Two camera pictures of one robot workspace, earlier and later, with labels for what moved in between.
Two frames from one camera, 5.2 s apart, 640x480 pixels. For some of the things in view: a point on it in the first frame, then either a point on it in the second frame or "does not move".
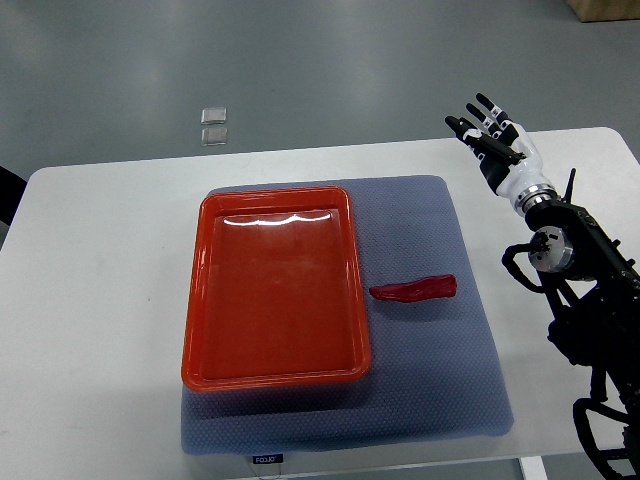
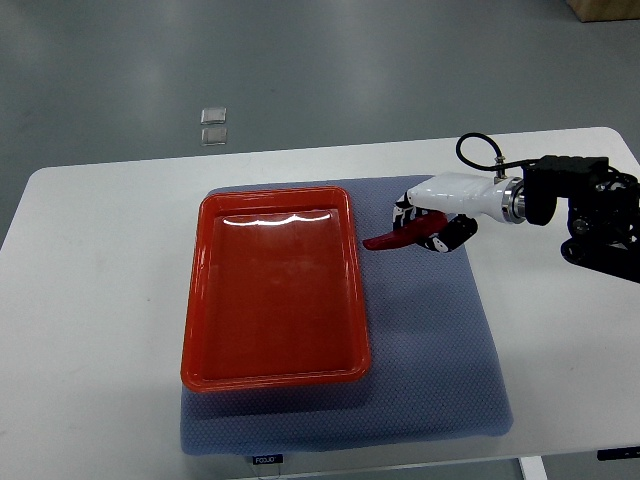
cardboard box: [588, 11] does not move
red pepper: [440, 286] to [414, 231]
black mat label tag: [268, 459] does not move
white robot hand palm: [525, 172] to [502, 199]
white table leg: [533, 468] does not move
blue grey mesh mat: [433, 371] does not move
